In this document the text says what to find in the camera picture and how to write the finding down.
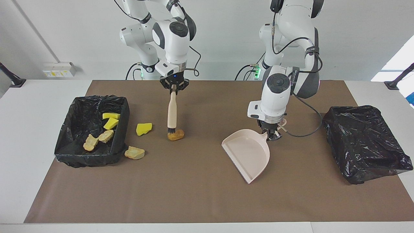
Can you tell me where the beige sponge piece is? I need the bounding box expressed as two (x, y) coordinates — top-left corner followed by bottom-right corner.
(98, 130), (114, 143)
(83, 134), (99, 151)
(125, 146), (146, 160)

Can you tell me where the beige brush with black bristles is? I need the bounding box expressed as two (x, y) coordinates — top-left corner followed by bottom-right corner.
(167, 85), (179, 136)

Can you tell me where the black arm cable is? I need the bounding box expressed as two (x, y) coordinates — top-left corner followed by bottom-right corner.
(181, 45), (202, 77)
(271, 0), (324, 138)

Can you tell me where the brown paper table mat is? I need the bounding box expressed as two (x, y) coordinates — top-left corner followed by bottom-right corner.
(24, 80), (414, 224)

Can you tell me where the brown sponge piece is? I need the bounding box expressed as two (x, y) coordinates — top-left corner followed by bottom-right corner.
(167, 129), (185, 141)

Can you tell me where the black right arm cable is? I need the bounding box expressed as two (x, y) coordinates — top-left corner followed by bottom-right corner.
(181, 45), (202, 77)

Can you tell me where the black bag-lined bin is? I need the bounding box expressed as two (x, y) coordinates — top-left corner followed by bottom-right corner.
(54, 95), (130, 168)
(322, 105), (414, 185)

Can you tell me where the grey wall conduit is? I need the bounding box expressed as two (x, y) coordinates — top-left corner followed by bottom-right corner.
(12, 0), (60, 63)

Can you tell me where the white blue box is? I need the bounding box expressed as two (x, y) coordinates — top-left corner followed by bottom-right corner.
(397, 78), (414, 108)

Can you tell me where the white wall socket box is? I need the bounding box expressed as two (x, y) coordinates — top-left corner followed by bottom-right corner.
(43, 62), (77, 78)

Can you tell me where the beige plastic dustpan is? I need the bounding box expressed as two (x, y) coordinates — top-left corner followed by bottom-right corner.
(222, 118), (288, 184)

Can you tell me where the black stand foot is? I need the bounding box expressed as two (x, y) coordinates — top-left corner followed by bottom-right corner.
(0, 62), (26, 88)
(384, 63), (414, 90)

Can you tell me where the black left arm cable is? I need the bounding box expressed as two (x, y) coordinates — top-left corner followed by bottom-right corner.
(271, 0), (324, 138)

